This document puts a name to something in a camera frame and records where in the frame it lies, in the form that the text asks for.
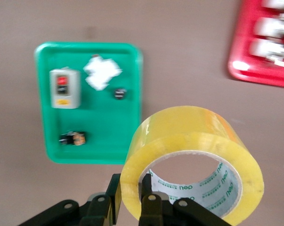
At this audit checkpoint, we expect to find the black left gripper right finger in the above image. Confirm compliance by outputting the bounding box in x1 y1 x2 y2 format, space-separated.
138 173 232 226

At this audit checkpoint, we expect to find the white circuit breaker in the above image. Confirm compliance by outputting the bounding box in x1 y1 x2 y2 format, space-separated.
82 54 123 92

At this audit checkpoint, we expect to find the small black orange component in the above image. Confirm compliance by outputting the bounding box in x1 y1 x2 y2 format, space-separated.
58 130 87 146

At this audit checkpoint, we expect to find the yellow packing tape roll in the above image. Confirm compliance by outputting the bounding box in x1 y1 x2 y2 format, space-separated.
120 105 266 225

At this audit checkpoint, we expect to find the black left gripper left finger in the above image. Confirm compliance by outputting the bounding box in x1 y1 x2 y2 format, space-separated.
16 173 122 226

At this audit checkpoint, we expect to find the gray push button switch box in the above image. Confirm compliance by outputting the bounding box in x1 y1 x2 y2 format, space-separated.
49 68 81 109

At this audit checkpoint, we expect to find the white metal pipe fitting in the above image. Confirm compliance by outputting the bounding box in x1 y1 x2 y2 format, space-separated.
249 39 284 68
252 16 284 40
261 0 284 10

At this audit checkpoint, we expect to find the black round buzzer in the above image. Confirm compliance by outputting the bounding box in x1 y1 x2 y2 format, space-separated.
113 87 128 101

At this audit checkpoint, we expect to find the red plastic tray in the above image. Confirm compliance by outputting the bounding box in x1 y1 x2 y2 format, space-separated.
227 0 284 89

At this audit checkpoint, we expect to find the green plastic tray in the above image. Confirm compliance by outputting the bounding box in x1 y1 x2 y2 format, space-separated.
34 41 145 165

